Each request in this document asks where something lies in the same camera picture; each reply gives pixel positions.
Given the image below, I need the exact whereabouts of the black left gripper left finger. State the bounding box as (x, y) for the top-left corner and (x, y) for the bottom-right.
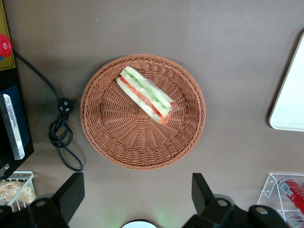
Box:
(0, 172), (86, 228)

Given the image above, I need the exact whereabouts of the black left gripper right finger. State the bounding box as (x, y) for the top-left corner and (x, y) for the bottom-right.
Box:
(182, 172), (289, 228)

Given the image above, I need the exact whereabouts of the sandwich with vegetables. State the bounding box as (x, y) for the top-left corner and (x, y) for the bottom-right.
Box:
(115, 66), (178, 124)

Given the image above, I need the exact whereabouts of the round brown wicker basket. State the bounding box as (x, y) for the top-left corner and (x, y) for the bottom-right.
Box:
(80, 54), (206, 171)

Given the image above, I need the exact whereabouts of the cream plastic tray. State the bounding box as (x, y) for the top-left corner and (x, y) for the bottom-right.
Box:
(268, 32), (304, 133)

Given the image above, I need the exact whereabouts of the clear bag of fried snacks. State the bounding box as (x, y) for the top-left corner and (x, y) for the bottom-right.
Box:
(0, 180), (37, 212)

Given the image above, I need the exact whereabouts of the clear acrylic bottle rack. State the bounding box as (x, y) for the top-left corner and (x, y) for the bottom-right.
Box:
(256, 173), (304, 228)

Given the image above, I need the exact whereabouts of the silver metal bar on appliance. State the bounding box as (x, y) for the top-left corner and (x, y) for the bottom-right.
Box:
(0, 94), (26, 160)

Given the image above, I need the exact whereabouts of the red cola bottle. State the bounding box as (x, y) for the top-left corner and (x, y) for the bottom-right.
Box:
(277, 180), (304, 211)

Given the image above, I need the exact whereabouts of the black food warmer appliance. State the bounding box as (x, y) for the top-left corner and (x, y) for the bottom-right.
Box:
(0, 0), (35, 180)

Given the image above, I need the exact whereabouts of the red emergency stop button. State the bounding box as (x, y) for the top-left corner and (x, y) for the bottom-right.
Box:
(0, 34), (13, 58)

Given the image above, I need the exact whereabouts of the white wire rack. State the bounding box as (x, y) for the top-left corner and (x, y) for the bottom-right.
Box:
(0, 171), (35, 213)

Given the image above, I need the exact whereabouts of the black power cable with plug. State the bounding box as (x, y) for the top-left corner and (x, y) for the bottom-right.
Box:
(13, 49), (84, 173)

